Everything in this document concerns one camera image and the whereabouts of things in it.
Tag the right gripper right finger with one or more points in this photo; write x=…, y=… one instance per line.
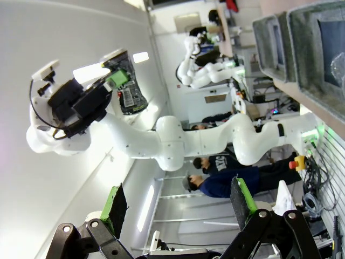
x=242, y=205

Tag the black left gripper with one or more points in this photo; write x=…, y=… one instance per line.
x=81, y=108

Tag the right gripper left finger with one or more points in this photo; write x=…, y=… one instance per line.
x=116, y=210

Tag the crushed dark blue can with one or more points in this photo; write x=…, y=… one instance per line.
x=132, y=89

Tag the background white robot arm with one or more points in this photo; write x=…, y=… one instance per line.
x=205, y=75

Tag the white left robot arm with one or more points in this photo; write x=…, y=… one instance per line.
x=167, y=140

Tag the person in blue sweater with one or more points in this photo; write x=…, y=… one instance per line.
x=229, y=186

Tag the person in dark sweatshirt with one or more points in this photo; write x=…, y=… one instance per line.
x=218, y=164

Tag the red emergency stop button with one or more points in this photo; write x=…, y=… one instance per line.
x=296, y=163

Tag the grey fabric basket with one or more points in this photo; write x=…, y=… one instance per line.
x=307, y=54
x=265, y=46

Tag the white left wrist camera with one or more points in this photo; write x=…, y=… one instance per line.
x=45, y=68

